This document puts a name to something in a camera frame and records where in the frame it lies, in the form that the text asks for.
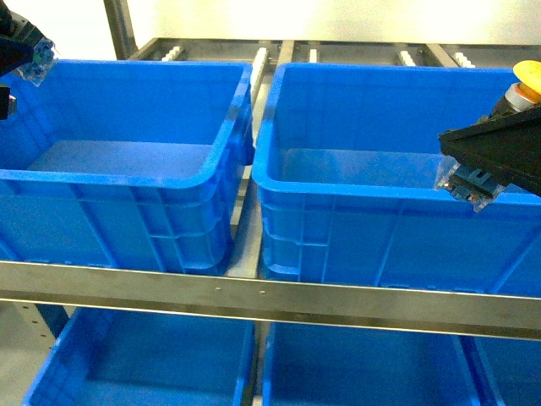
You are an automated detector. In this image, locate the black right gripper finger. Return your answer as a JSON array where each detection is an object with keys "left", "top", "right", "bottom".
[{"left": 439, "top": 109, "right": 540, "bottom": 194}]

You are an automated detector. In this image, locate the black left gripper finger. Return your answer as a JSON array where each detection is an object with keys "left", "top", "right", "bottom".
[{"left": 0, "top": 8, "right": 46, "bottom": 122}]

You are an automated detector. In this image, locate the red mushroom push button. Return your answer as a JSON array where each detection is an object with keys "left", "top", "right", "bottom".
[{"left": 15, "top": 37, "right": 58, "bottom": 87}]

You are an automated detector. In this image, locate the yellow mushroom push button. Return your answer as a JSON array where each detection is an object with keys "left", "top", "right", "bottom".
[{"left": 434, "top": 60, "right": 540, "bottom": 212}]

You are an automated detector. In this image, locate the blue storage crate left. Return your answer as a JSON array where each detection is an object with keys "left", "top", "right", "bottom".
[{"left": 1, "top": 60, "right": 254, "bottom": 276}]

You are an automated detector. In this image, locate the blue storage crate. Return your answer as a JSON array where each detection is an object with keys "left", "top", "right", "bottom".
[
  {"left": 1, "top": 60, "right": 254, "bottom": 276},
  {"left": 253, "top": 63, "right": 540, "bottom": 297}
]

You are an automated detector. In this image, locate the blue storage crate centre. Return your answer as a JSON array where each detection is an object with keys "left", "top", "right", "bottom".
[{"left": 253, "top": 63, "right": 540, "bottom": 297}]

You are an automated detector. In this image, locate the blue lower crate far right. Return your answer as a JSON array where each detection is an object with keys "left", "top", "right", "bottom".
[{"left": 460, "top": 337, "right": 540, "bottom": 405}]

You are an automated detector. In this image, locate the metal shelf rack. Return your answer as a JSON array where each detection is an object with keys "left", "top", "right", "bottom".
[{"left": 1, "top": 2, "right": 540, "bottom": 384}]

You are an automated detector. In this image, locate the blue lower crate left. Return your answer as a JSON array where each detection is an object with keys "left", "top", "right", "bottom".
[{"left": 22, "top": 308, "right": 254, "bottom": 405}]

